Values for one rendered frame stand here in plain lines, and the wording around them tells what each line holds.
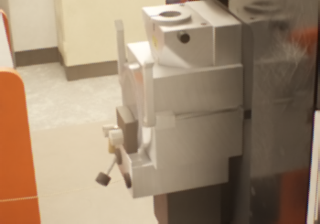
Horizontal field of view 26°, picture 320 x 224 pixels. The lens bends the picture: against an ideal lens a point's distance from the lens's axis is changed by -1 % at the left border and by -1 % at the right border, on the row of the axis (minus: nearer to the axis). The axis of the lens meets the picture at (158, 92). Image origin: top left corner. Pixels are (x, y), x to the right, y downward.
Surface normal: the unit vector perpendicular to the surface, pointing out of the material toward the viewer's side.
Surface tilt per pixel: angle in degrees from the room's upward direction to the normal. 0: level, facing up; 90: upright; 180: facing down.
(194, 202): 90
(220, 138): 90
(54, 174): 0
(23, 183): 90
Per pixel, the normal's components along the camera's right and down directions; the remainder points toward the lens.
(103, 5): 0.27, 0.37
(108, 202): -0.03, -0.92
